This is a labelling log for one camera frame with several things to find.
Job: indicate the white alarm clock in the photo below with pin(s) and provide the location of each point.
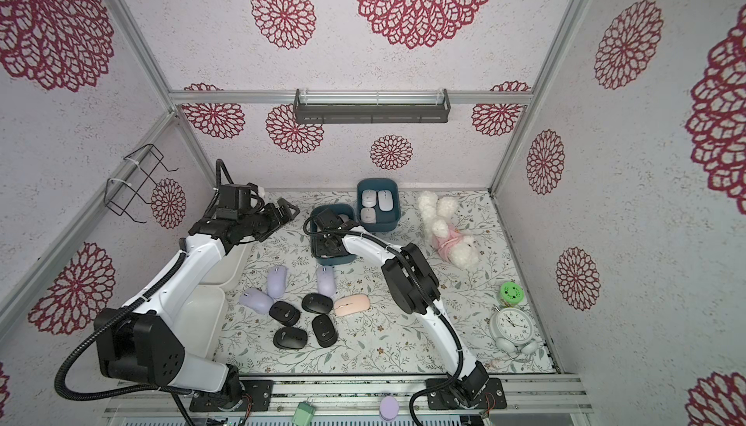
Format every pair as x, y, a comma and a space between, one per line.
513, 332

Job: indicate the black mouse upper right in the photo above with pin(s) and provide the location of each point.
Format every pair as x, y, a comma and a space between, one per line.
317, 303

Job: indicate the purple mouse upright left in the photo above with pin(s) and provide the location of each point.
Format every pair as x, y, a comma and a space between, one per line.
277, 282

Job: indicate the green round toy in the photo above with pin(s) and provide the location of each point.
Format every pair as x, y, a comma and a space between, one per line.
512, 294

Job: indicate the black mouse upper left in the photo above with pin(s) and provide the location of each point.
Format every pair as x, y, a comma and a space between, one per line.
284, 313

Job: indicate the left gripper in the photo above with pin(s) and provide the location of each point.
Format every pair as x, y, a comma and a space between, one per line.
287, 216

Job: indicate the white plush toy pink dress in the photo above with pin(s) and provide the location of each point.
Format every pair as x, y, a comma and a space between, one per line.
451, 245

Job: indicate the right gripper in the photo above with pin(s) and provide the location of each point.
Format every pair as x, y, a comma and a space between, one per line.
326, 226

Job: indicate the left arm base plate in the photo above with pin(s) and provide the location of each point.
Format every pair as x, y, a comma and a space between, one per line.
254, 395

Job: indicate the black wire wall rack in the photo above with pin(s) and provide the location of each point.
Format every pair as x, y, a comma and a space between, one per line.
121, 192

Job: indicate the black mouse lower left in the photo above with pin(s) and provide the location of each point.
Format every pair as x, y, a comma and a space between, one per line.
290, 338

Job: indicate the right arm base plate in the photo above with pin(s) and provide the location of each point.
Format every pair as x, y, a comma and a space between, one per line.
456, 397

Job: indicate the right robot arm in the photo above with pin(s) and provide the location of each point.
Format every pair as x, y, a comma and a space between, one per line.
415, 289

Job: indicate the purple mouse lower left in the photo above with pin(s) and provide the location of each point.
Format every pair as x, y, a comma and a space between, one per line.
255, 299

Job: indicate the white mouse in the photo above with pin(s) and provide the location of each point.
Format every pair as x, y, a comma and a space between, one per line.
368, 215
369, 198
385, 200

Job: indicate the black mouse lower right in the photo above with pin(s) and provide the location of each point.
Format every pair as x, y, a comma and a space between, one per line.
324, 331

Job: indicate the black mouse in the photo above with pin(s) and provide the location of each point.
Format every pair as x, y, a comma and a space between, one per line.
324, 331
317, 303
284, 313
290, 338

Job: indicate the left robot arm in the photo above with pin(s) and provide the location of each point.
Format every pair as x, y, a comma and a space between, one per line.
136, 342

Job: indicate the purple mouse centre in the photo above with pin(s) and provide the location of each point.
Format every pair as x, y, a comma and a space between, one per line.
326, 281

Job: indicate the dark wall shelf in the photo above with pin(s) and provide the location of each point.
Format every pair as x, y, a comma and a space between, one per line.
375, 108

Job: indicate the white tray rear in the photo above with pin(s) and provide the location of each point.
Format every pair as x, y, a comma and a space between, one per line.
227, 273

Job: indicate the green connector block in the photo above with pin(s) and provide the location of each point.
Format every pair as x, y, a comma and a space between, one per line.
304, 414

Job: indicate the purple round cap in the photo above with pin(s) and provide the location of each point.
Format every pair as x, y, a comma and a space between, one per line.
389, 408

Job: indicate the white tray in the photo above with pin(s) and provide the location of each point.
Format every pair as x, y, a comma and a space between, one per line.
227, 273
198, 324

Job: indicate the white tray front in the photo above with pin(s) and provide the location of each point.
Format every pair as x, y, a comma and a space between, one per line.
198, 324

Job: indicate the teal storage box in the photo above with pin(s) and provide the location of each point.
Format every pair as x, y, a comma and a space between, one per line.
386, 221
311, 229

